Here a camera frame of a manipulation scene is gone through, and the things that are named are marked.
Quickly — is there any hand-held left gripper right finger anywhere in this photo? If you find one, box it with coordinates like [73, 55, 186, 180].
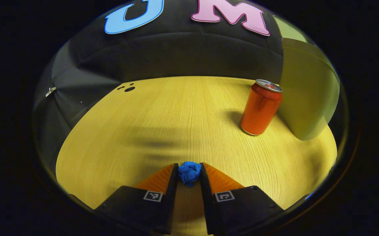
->
[199, 162, 285, 235]

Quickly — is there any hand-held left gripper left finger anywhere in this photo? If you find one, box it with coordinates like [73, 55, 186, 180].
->
[94, 163, 179, 235]

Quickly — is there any blue paper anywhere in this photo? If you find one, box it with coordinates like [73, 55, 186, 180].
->
[178, 161, 202, 187]

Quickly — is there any orange-red pop can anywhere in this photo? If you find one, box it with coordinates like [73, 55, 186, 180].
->
[240, 79, 283, 136]

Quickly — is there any pale green desktop garbage bin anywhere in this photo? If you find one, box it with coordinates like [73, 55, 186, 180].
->
[273, 15, 341, 141]

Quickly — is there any black backdrop cloth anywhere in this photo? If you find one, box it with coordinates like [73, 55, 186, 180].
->
[34, 0, 285, 164]

